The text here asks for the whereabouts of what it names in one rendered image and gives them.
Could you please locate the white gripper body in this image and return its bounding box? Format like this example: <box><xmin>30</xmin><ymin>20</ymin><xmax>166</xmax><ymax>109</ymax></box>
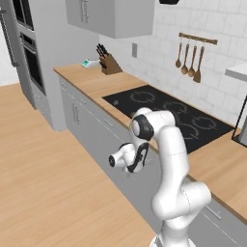
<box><xmin>122</xmin><ymin>166</ymin><xmax>133</xmax><ymax>178</ymax></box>

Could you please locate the narrow grey drawer front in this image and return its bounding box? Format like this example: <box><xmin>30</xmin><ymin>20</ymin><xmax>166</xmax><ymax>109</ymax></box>
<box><xmin>58</xmin><ymin>76</ymin><xmax>70</xmax><ymax>96</ymax></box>

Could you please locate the grey cupboard door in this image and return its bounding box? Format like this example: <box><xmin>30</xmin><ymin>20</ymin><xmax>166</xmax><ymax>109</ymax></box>
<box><xmin>60</xmin><ymin>90</ymin><xmax>80</xmax><ymax>138</ymax></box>
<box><xmin>76</xmin><ymin>101</ymin><xmax>101</xmax><ymax>158</ymax></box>

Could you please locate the black hob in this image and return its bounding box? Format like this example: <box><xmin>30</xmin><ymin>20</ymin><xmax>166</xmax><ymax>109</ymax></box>
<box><xmin>101</xmin><ymin>84</ymin><xmax>235</xmax><ymax>154</ymax></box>

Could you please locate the wooden knife block with knives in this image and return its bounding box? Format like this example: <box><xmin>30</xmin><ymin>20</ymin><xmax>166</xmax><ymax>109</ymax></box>
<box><xmin>96</xmin><ymin>42</ymin><xmax>124</xmax><ymax>76</ymax></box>

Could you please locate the wooden spatula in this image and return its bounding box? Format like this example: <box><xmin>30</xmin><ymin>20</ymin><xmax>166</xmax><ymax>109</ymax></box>
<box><xmin>192</xmin><ymin>45</ymin><xmax>206</xmax><ymax>84</ymax></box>

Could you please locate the small wooden spoon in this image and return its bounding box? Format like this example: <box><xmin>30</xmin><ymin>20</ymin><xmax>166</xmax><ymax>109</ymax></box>
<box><xmin>175</xmin><ymin>41</ymin><xmax>183</xmax><ymax>69</ymax></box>

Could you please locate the white shelf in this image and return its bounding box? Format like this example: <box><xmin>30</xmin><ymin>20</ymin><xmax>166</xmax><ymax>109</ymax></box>
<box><xmin>224</xmin><ymin>62</ymin><xmax>247</xmax><ymax>83</ymax></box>

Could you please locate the grey tall oven cabinet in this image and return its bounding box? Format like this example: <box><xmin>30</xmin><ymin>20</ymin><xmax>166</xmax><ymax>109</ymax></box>
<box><xmin>28</xmin><ymin>0</ymin><xmax>100</xmax><ymax>132</ymax></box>

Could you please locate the grey upper cupboard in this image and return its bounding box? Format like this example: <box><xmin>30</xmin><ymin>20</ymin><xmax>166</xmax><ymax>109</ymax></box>
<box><xmin>65</xmin><ymin>0</ymin><xmax>155</xmax><ymax>40</ymax></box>

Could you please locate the black range hood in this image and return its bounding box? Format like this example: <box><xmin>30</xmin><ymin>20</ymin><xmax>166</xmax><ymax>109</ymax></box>
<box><xmin>158</xmin><ymin>0</ymin><xmax>181</xmax><ymax>6</ymax></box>

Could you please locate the black built-in microwave oven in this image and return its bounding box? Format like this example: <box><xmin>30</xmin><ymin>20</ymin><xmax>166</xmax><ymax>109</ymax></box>
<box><xmin>12</xmin><ymin>0</ymin><xmax>35</xmax><ymax>32</ymax></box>

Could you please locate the black wire stand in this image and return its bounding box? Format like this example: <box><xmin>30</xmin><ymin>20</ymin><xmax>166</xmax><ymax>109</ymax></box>
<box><xmin>231</xmin><ymin>96</ymin><xmax>247</xmax><ymax>150</ymax></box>

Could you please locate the grey wall outlet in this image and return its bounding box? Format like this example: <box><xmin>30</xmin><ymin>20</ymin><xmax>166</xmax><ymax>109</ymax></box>
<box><xmin>131</xmin><ymin>42</ymin><xmax>139</xmax><ymax>59</ymax></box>

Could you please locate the wooden utensil rail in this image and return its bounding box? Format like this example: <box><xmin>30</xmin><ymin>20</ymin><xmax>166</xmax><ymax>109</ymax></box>
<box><xmin>178</xmin><ymin>32</ymin><xmax>219</xmax><ymax>46</ymax></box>

